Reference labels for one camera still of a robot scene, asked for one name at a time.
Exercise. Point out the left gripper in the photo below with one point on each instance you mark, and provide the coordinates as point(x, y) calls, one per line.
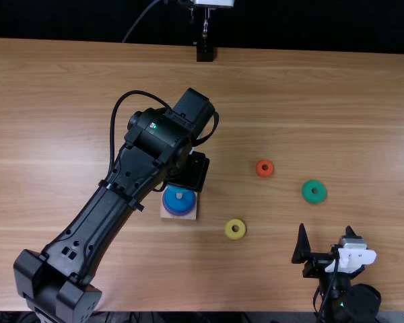
point(193, 173)

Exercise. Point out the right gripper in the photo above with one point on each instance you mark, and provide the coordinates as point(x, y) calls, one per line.
point(314, 266)

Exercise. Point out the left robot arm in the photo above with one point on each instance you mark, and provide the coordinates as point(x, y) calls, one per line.
point(87, 228)

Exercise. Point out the wooden peg base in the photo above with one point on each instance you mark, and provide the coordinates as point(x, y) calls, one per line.
point(185, 215)

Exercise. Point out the black clamp stand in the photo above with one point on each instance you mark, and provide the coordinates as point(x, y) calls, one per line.
point(206, 54)

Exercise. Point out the white mounted device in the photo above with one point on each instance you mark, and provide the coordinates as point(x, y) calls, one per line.
point(213, 2)

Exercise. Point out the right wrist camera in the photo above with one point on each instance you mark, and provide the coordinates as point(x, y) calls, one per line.
point(353, 257)

